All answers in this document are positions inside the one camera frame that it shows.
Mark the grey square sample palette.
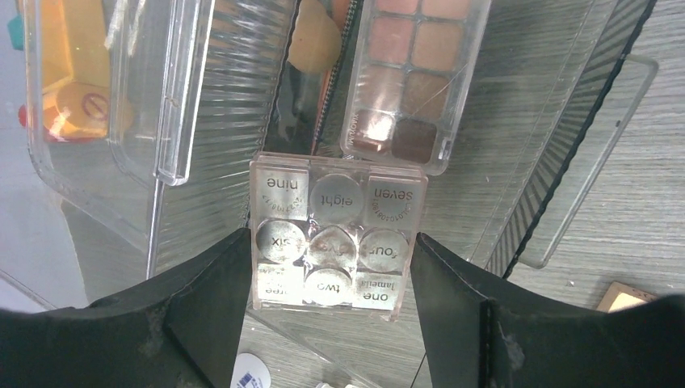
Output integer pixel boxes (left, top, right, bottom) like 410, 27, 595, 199
249, 152, 428, 322

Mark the colourful toy block stack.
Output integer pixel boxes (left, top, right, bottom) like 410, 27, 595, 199
37, 1, 111, 143

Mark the eyeshadow palette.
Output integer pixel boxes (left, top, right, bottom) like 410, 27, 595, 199
339, 0, 491, 175

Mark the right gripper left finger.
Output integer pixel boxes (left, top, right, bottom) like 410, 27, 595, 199
1, 228, 252, 387

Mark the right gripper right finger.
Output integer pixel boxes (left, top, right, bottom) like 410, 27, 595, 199
410, 233, 684, 387

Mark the white cylindrical bottle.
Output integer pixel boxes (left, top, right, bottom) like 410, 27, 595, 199
230, 352, 272, 388

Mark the pink round powder puff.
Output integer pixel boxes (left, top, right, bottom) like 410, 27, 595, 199
288, 0, 342, 74

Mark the clear acrylic drawer organizer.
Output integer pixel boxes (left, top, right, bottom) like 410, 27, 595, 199
21, 1, 299, 277

